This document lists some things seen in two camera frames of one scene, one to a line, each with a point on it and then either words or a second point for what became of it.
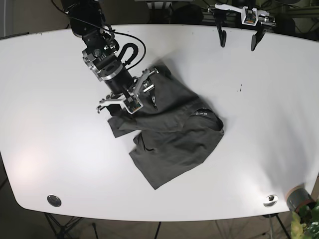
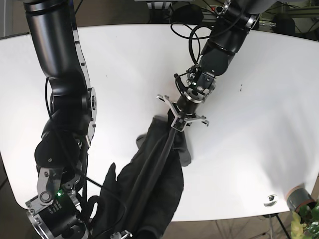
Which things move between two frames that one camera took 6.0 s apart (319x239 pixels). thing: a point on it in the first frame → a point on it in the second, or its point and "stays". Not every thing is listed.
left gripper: (128, 87) → (54, 214)
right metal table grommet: (271, 200) stays
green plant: (305, 224) stays
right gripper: (250, 17) → (199, 84)
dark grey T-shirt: (174, 137) → (144, 198)
